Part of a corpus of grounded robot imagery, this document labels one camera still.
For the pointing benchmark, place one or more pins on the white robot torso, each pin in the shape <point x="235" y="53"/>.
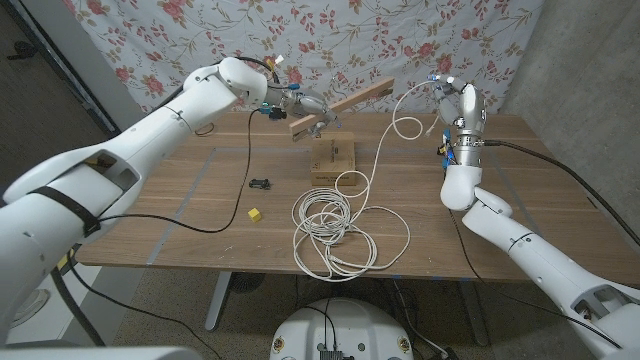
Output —
<point x="345" y="330"/>

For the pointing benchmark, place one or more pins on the brown cardboard package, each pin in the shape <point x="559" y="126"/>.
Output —
<point x="332" y="160"/>

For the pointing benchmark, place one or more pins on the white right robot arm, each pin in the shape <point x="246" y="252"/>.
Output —
<point x="525" y="245"/>

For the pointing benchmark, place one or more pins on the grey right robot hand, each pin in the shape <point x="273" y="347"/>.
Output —
<point x="467" y="107"/>

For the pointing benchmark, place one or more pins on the black round floor object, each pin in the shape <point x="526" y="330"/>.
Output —
<point x="250" y="282"/>

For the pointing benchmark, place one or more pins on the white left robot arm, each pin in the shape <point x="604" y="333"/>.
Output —
<point x="150" y="135"/>

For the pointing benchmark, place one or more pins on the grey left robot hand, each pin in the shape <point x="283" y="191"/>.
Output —
<point x="305" y="105"/>

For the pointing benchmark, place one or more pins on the yellow block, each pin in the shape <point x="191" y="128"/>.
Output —
<point x="255" y="215"/>

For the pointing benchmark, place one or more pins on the grey table leg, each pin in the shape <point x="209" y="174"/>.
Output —
<point x="474" y="310"/>
<point x="219" y="300"/>

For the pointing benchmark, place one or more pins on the small black clip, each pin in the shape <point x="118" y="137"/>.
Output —
<point x="260" y="184"/>

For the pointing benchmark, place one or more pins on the floral backdrop cloth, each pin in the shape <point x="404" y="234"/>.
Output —
<point x="350" y="50"/>

